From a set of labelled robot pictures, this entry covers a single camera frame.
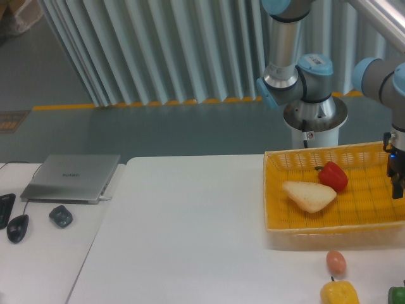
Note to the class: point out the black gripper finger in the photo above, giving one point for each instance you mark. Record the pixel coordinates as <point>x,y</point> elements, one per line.
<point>397,187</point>

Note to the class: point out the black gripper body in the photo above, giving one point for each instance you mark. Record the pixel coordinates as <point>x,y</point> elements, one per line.
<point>393,144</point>

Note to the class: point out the yellow bell pepper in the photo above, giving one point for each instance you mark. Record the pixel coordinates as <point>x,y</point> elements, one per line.
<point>338,292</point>

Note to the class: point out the black computer mouse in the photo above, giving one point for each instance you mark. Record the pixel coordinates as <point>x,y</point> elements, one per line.
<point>17,228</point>

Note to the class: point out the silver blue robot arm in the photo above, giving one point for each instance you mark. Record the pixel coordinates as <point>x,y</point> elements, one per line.
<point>303,86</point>

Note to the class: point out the yellow woven basket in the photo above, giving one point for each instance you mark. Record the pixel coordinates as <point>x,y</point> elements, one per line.
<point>365,204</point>

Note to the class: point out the red bell pepper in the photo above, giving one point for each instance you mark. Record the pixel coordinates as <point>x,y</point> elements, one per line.
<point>331,175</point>

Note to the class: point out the green bell pepper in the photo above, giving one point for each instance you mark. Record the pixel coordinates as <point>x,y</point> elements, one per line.
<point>396,295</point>

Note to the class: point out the white bread slice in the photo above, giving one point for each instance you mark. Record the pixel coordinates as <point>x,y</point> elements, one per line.
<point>309,196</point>

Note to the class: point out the brown egg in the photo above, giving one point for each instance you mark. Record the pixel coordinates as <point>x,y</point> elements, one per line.
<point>336,263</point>

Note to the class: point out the grey folding partition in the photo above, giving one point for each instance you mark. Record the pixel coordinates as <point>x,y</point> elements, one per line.
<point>161,51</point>

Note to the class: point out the white laptop plug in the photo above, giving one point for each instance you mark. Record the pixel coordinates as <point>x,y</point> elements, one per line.
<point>103,198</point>

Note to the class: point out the silver laptop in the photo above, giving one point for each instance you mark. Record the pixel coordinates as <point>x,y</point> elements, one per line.
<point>71,179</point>

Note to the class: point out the dark grey small case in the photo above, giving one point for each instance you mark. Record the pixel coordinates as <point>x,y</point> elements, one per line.
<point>61,216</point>

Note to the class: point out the black keyboard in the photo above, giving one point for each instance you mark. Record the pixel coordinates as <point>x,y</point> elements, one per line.
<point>6,207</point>

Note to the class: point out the cardboard box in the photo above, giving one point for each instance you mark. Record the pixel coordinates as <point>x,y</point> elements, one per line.
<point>17,17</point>

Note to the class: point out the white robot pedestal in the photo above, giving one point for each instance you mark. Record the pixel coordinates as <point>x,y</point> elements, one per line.
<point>312,139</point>

